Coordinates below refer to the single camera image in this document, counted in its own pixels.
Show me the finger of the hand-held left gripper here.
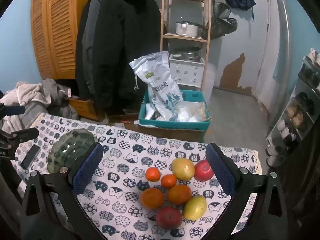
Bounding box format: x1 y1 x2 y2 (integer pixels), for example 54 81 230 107
9 128 40 148
0 106 26 117

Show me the small orange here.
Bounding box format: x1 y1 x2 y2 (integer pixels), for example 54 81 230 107
161 174 177 189
145 167 161 182

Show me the group of shoes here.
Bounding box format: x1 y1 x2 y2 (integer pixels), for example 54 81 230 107
266 49 320 167

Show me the yellow pear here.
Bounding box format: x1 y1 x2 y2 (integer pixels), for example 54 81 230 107
184 195 207 220

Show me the wooden shelf rack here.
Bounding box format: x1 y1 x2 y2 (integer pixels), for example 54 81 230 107
160 0 212 92

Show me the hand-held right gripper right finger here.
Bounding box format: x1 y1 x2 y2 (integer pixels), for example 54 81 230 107
205 142 289 240

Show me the olive green hanging bag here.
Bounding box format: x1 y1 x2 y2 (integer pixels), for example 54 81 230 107
210 2 238 40

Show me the steel steamer pot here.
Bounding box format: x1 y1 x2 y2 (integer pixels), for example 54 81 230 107
172 47 202 61

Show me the wooden louvered wardrobe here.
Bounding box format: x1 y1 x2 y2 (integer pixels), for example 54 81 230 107
30 0 103 80

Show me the yellow-green apple back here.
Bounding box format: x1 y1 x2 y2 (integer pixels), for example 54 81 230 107
171 158 195 181

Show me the white printed rice bag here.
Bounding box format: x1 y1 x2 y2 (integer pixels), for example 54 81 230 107
129 51 184 120

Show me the dark grey jacket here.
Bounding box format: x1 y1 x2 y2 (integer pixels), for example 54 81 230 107
75 0 105 100

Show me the black coat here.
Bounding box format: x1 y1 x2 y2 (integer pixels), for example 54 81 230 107
75 0 162 115

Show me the steel cooking pot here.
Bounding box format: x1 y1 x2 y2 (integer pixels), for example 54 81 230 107
175 21 203 37

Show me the shoe rack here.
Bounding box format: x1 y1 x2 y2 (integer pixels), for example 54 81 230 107
265 47 320 155

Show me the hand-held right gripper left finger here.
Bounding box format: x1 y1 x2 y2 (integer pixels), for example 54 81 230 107
20 142 107 240

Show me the cat print tablecloth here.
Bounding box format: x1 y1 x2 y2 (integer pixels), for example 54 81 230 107
11 112 262 240

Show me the black smartphone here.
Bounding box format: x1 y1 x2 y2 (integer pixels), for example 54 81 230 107
20 144 41 170

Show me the clear plastic bag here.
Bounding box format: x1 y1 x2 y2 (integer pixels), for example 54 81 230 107
175 101 209 123

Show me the teal plastic crate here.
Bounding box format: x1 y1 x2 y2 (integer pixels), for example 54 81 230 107
138 89 212 130

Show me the large orange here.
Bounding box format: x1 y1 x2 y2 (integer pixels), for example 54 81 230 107
168 184 192 205
141 187 165 209

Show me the red apple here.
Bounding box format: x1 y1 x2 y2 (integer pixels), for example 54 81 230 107
194 159 215 182
156 207 183 230

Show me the green patterned bowl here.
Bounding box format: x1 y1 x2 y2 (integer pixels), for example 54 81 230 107
47 129 100 174

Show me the white patterned basket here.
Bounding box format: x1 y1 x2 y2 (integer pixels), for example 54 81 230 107
169 54 206 87

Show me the wooden drawer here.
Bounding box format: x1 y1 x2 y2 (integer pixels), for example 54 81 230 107
68 97 105 122

